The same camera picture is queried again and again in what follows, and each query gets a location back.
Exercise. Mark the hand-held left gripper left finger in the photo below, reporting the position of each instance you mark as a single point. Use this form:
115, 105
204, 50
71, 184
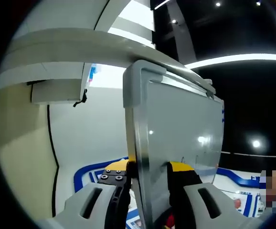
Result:
73, 210

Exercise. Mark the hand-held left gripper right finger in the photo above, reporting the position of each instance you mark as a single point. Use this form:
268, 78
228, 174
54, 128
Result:
226, 205

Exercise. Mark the white whiteboard grey frame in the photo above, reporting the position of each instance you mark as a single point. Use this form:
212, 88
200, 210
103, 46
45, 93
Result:
183, 119

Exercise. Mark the round ceiling spotlight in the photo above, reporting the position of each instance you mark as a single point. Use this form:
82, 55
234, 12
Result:
256, 143

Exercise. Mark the blue printed sign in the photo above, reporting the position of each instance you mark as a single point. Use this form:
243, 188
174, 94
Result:
93, 71

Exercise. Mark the long ceiling light strip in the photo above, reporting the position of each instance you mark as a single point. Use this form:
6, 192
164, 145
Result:
236, 58

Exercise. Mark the wall poster with portraits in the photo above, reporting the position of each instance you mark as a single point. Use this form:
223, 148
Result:
228, 188

